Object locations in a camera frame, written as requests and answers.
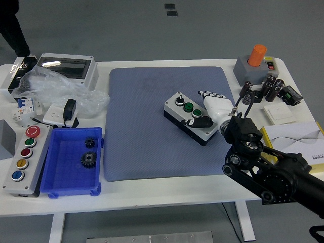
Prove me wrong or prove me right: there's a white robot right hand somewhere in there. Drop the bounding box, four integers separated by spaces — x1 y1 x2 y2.
185 90 235 129

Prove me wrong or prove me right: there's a grey four-button control box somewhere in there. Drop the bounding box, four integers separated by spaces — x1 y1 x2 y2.
164 91 220 147

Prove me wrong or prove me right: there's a grey five-button control box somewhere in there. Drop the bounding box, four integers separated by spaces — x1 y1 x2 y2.
2 124 53 198

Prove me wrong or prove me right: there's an orange cylinder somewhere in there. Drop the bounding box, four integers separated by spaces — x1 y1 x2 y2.
247 44 267 67

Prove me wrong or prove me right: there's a black module with green terminal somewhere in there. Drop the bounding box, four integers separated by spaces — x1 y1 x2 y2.
279 85 304 106

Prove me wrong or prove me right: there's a grey-blue padded mat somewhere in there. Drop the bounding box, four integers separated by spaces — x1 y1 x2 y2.
103 66 244 182

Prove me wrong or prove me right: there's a white and yellow box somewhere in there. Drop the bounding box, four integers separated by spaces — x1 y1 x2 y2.
260 121 324 175

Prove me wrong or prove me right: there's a white table leg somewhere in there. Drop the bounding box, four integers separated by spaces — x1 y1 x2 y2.
234 201 256 241
48 213 66 243

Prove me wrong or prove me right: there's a large black gear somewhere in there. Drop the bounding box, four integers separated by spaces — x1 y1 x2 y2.
80 151 98 168

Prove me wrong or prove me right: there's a grey metal plate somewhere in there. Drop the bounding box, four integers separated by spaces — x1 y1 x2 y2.
86 231 213 243

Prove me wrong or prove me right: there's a black power adapter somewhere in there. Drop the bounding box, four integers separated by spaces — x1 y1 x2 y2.
62 98 77 122

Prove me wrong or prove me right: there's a grey distribution box clear lid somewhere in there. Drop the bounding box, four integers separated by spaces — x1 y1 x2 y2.
36 52 99 91

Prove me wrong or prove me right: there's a clear plastic bag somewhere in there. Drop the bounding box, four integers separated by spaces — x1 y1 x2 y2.
11 66 111 116

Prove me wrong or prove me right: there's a blue plastic bin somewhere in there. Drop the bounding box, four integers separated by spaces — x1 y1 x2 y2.
39 127 104 199

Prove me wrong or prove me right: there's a white circuit breaker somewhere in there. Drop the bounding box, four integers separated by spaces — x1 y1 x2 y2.
11 96 45 127

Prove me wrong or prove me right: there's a white box with shiny black device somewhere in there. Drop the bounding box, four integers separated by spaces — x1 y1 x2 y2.
0 56 38 103

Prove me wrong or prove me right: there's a grey metal box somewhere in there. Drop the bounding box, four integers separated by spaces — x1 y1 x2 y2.
0 119 17 160

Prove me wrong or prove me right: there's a person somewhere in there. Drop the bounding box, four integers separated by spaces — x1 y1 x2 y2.
0 0 31 58

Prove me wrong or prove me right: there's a grey switch box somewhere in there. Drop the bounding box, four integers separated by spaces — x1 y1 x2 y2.
233 56 280 87

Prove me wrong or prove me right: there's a white wall switch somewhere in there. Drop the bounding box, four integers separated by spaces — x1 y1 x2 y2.
263 104 297 125

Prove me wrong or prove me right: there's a thin black cable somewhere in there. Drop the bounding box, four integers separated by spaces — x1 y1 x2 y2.
221 202 244 241

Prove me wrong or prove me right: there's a white wall socket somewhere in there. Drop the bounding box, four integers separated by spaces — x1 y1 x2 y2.
42 104 79 127

